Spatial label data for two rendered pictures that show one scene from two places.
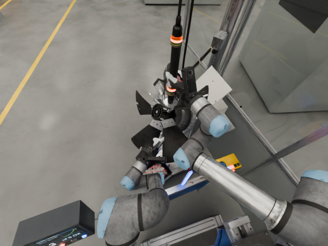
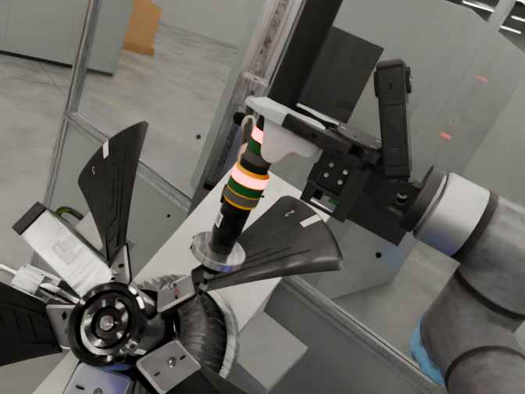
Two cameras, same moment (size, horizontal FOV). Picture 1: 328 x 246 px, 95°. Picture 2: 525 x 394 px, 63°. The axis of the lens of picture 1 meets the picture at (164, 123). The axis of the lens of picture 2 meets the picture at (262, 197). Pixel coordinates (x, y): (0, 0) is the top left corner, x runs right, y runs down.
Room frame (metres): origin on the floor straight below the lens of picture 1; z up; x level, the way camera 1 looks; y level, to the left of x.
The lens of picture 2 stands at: (0.20, 0.27, 1.69)
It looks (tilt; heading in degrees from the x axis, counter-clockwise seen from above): 23 degrees down; 318
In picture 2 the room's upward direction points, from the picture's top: 24 degrees clockwise
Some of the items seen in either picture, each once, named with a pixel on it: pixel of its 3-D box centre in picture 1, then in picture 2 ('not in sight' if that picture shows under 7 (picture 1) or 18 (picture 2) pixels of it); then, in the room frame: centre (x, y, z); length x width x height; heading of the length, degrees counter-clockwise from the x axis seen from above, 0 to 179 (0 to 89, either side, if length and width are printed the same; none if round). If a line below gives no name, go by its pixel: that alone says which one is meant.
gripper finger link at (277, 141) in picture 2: (170, 81); (276, 135); (0.53, -0.02, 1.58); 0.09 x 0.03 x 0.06; 42
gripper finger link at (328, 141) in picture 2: (176, 84); (324, 136); (0.49, -0.04, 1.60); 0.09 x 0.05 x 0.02; 42
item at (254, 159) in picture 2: not in sight; (258, 155); (0.56, -0.03, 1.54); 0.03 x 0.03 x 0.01
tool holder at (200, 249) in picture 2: (171, 96); (230, 219); (0.57, -0.03, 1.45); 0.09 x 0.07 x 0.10; 148
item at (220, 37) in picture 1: (219, 40); (250, 91); (1.09, -0.36, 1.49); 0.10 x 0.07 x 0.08; 148
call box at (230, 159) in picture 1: (225, 165); not in sight; (0.34, -0.44, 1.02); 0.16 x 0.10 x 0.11; 113
